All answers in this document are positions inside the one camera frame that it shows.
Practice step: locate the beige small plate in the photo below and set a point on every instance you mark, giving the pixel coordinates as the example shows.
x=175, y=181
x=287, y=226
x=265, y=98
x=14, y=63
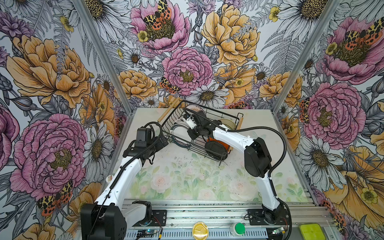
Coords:
x=229, y=124

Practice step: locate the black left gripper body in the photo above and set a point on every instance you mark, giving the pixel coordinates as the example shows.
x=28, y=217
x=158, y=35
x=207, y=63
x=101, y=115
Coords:
x=157, y=145

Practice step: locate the black wire dish rack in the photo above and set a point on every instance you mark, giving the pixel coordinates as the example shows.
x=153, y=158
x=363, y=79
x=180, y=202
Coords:
x=177, y=112

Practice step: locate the white plate orange pattern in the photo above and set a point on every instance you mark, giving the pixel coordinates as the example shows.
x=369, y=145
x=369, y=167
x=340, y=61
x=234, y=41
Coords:
x=196, y=109

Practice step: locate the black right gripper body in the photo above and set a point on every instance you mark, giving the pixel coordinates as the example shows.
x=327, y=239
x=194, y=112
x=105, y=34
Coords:
x=196, y=132

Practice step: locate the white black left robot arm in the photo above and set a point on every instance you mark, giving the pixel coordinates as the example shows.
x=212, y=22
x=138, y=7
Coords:
x=105, y=219

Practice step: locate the aluminium corner post left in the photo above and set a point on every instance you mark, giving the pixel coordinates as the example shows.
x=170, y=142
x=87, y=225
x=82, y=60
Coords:
x=91, y=29

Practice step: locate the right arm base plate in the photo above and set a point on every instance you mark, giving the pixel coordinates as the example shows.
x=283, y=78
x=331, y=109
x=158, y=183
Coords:
x=256, y=218

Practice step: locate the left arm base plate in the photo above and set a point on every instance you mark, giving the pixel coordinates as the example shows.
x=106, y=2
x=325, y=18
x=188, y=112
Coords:
x=159, y=218

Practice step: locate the small white jar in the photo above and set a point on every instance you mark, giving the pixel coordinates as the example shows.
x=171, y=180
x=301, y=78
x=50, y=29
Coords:
x=109, y=178

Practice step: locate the lime green button right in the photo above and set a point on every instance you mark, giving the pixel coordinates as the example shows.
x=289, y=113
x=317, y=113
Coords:
x=312, y=232

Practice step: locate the gold round button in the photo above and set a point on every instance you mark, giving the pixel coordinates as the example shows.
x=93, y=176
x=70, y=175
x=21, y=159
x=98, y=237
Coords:
x=200, y=231

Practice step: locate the orange small plate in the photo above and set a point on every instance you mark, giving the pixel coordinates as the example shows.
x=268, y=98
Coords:
x=222, y=143

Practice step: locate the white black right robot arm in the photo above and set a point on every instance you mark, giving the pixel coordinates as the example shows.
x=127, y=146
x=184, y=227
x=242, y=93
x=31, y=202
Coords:
x=257, y=158

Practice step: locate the small circuit board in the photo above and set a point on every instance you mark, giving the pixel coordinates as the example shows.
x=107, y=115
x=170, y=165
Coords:
x=149, y=233

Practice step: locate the black small plate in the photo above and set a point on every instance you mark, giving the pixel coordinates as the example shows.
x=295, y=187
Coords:
x=216, y=151

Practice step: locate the green round button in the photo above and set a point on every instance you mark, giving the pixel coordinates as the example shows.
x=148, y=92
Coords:
x=237, y=229

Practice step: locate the white plate blue rim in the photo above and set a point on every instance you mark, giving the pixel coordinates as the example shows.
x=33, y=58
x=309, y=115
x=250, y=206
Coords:
x=180, y=136

